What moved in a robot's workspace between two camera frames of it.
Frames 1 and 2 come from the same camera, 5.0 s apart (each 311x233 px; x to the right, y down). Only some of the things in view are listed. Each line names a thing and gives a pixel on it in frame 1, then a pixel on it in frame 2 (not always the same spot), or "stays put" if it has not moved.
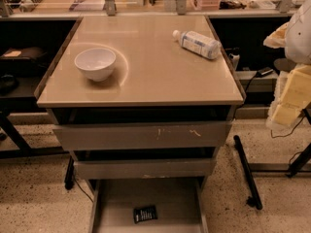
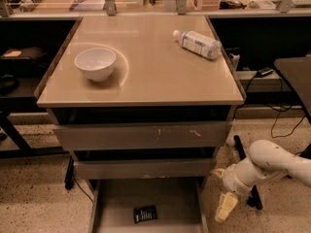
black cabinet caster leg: [69, 177] stays put
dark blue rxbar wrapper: [148, 213] stays put
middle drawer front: [144, 169] stays put
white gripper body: [299, 39] → [230, 180]
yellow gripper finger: [297, 87] → [219, 172]
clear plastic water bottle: [198, 44] stays put
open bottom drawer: [181, 205] stays put
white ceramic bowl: [97, 63] stays put
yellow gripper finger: [282, 115] → [226, 204]
